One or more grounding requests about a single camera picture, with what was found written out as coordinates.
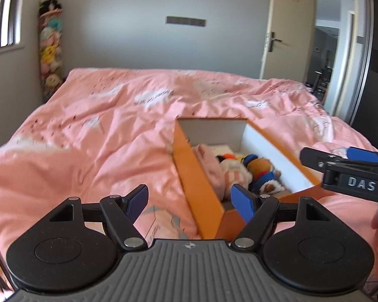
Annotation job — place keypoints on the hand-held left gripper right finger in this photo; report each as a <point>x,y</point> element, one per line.
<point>242,203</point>

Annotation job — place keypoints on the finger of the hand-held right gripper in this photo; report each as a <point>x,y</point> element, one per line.
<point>363,154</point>
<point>315,157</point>

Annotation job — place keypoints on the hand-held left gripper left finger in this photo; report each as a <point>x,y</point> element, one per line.
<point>137,201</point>

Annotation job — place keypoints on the pink striped plush toy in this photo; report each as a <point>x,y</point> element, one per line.
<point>236,176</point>

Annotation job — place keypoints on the brown white plush toy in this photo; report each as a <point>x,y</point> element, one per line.
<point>271,188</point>

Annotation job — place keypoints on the blue sailor bear plush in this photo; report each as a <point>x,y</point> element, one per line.
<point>261,166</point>

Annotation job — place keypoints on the orange cardboard box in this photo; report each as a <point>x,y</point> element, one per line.
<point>195,188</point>

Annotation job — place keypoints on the pink printed blanket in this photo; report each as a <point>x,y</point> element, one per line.
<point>97,116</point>

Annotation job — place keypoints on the cream door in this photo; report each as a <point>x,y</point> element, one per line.
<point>289,12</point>

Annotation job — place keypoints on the clear tube of plush toys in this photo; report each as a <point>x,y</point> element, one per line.
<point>50,53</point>

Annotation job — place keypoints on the grey wall socket panel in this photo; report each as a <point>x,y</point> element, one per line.
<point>186,21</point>

